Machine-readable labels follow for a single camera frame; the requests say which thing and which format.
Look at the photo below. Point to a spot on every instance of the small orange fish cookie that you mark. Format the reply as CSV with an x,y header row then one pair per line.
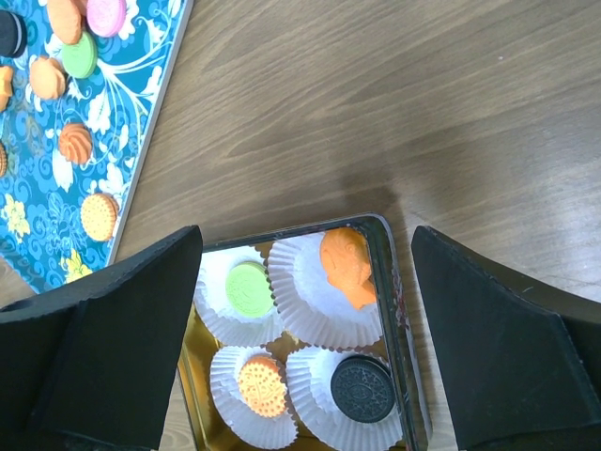
x,y
6,92

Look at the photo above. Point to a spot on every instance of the orange oval cookie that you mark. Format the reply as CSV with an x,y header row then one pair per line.
x,y
66,19

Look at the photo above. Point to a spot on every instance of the orange round cookie left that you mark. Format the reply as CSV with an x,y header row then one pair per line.
x,y
3,160

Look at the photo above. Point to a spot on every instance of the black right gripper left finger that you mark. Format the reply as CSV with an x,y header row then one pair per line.
x,y
91,364

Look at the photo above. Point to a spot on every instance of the orange swirl cookie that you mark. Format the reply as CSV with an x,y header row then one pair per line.
x,y
75,143

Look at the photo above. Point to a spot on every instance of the gold cookie tin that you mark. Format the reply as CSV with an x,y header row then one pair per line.
x,y
395,348

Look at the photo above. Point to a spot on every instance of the teal floral tray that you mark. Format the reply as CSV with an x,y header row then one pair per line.
x,y
72,164

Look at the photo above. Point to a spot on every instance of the black sandwich cookie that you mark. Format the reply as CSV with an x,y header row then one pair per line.
x,y
362,389
13,34

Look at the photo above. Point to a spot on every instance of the orange dotted sandwich cookie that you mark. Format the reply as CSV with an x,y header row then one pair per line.
x,y
261,387

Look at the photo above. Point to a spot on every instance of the orange dotted cookie lower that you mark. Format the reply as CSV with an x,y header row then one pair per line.
x,y
98,216

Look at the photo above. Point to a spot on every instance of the white paper cup top-right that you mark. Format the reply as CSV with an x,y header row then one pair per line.
x,y
309,306

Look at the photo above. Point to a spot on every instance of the white paper cup top-left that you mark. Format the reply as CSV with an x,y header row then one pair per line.
x,y
212,306

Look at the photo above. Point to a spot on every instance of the white paper cup bottom-right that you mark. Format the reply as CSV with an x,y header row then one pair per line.
x,y
308,374

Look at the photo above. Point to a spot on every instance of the white paper cup bottom-left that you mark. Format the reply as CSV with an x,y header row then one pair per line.
x,y
265,433

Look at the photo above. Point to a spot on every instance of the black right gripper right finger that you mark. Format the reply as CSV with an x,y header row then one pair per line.
x,y
519,359

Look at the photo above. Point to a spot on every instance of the pink cookie right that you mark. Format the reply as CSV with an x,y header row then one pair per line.
x,y
106,17

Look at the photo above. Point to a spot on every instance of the orange flower cookie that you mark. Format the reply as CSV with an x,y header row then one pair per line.
x,y
47,78

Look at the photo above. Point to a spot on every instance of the green round cookie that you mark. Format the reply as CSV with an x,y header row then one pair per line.
x,y
248,290

